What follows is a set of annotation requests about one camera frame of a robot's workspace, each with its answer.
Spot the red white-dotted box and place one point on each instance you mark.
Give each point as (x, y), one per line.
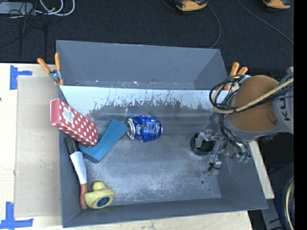
(74, 123)

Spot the pale flat board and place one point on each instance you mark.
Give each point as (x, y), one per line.
(36, 140)

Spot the grey metal bin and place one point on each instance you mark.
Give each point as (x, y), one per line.
(156, 166)

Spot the blue angled block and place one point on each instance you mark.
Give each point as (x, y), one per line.
(105, 142)

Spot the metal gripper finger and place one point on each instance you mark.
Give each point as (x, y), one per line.
(217, 164)
(204, 138)

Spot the crushed blue can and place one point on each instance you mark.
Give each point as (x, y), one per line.
(146, 128)

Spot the black round object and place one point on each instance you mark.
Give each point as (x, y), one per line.
(202, 150)

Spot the yellow rubber duck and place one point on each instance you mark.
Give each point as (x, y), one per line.
(98, 196)

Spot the brush with white band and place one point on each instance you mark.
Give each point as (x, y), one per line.
(79, 166)

